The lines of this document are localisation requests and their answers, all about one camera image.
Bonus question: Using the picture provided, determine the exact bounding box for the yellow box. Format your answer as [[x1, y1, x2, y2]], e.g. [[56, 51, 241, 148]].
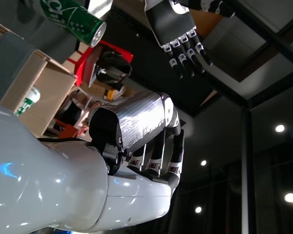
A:
[[104, 89, 125, 101]]

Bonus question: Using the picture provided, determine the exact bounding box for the green and white beverage can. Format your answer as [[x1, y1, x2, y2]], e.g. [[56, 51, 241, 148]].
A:
[[14, 85, 41, 117]]

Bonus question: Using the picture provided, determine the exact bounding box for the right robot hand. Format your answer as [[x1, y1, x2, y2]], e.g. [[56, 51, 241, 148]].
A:
[[0, 90, 186, 234]]

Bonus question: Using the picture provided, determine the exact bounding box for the black metal frame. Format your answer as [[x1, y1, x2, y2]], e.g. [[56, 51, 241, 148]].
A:
[[107, 0, 293, 234]]

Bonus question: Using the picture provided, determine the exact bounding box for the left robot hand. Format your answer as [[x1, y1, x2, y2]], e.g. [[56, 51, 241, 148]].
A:
[[144, 0, 236, 79]]

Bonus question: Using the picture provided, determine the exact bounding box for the open cardboard box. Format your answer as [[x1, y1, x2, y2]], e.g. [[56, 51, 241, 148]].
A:
[[0, 23, 78, 138]]

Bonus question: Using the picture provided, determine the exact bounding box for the red metal cart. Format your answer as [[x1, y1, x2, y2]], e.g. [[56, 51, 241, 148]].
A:
[[63, 40, 134, 88]]

